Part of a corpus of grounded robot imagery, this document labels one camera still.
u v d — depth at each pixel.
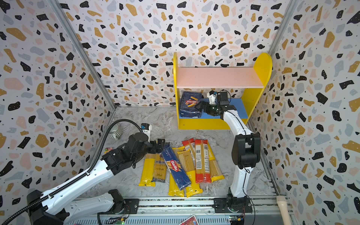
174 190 0.77
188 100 0.98
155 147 0.65
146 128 0.64
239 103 0.87
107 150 0.92
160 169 0.84
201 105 0.83
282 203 0.73
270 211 0.75
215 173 0.83
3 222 0.34
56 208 0.40
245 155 0.52
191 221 0.69
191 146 0.95
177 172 0.81
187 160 0.88
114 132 0.96
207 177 0.80
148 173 0.83
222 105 0.73
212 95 0.85
